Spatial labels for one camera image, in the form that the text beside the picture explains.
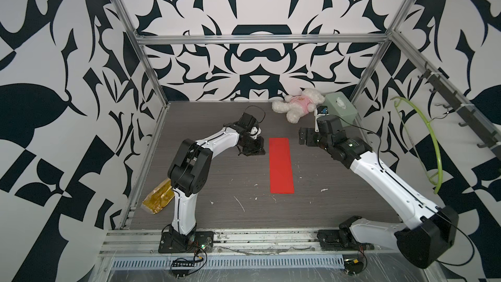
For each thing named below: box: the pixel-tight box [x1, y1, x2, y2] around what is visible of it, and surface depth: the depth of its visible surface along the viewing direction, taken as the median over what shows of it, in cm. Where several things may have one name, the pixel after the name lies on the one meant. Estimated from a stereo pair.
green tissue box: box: [323, 91, 359, 127], surface depth 110 cm
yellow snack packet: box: [140, 178, 175, 215], surface depth 81 cm
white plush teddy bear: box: [272, 88, 326, 124], surface depth 112 cm
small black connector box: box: [343, 257, 364, 276], surface depth 73 cm
